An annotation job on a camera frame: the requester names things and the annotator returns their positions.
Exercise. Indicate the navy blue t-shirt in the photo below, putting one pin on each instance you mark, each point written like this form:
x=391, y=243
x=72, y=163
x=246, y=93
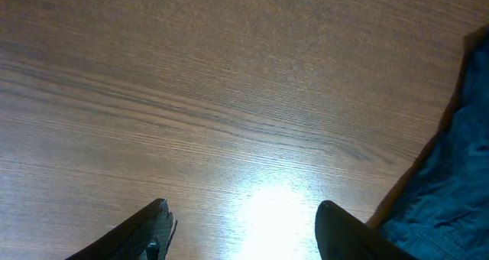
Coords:
x=442, y=212

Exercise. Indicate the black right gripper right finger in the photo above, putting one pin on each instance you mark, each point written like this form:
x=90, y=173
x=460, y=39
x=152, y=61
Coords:
x=341, y=236

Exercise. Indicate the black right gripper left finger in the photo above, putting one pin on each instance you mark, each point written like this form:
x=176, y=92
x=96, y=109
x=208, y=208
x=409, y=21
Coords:
x=145, y=235

